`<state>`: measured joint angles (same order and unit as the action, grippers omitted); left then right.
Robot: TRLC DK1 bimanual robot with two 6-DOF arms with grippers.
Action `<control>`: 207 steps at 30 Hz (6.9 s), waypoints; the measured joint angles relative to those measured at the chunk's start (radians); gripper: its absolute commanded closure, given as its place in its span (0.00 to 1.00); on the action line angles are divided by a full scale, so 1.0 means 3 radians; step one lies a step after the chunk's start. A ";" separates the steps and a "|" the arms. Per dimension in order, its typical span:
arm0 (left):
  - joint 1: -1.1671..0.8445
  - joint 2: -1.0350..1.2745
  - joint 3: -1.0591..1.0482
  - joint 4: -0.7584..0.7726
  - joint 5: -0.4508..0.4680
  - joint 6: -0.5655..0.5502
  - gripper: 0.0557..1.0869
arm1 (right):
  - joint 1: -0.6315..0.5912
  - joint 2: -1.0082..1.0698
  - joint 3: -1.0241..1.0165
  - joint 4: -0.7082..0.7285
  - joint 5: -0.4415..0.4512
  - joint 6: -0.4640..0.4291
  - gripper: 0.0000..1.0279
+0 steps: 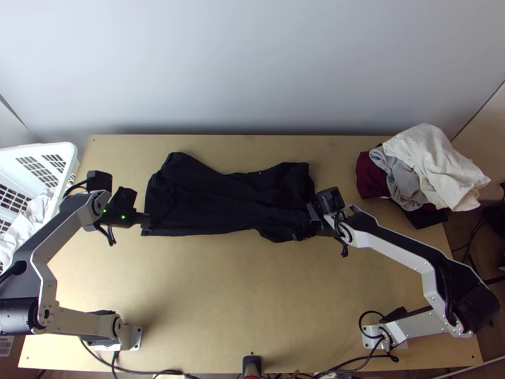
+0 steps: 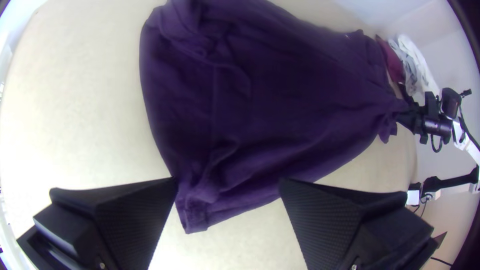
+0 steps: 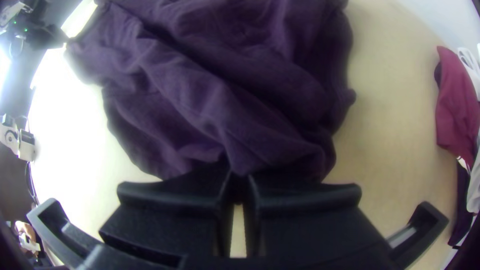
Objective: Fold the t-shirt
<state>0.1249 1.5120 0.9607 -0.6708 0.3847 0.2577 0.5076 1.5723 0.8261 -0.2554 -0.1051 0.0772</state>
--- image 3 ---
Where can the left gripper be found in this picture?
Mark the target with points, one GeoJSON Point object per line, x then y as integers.
{"type": "Point", "coordinates": [45, 35]}

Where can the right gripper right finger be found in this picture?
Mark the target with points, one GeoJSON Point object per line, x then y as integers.
{"type": "Point", "coordinates": [307, 225]}

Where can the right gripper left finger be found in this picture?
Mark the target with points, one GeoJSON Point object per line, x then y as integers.
{"type": "Point", "coordinates": [168, 221]}

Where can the black t-shirt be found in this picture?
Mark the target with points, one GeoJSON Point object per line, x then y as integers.
{"type": "Point", "coordinates": [225, 93]}

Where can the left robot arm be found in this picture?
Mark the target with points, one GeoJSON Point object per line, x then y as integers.
{"type": "Point", "coordinates": [17, 75]}

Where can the black garment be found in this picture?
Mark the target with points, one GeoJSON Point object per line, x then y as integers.
{"type": "Point", "coordinates": [462, 210]}

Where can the grey garment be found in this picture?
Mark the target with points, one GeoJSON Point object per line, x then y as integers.
{"type": "Point", "coordinates": [475, 180]}

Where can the maroon garment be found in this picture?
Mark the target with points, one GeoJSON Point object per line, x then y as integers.
{"type": "Point", "coordinates": [455, 108]}

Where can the white garment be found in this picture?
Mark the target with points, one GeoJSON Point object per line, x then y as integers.
{"type": "Point", "coordinates": [470, 65]}

